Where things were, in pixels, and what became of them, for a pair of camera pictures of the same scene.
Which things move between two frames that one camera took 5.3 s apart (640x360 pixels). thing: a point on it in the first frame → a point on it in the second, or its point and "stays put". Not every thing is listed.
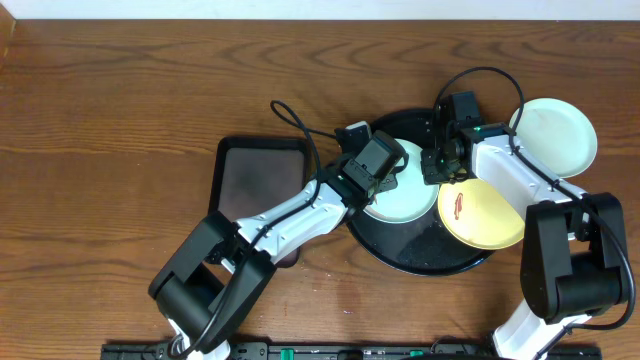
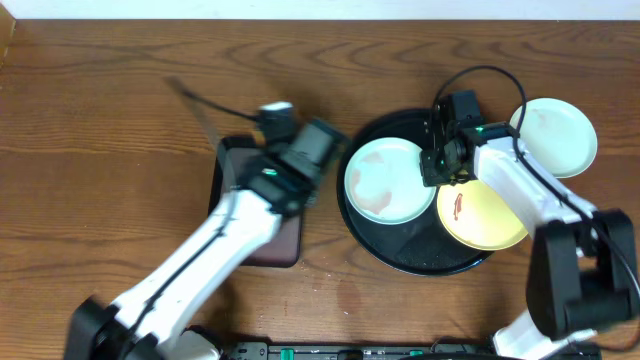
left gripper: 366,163 → 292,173
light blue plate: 411,199 stays put
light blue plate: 557,133 stays put
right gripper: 431,174 stays put
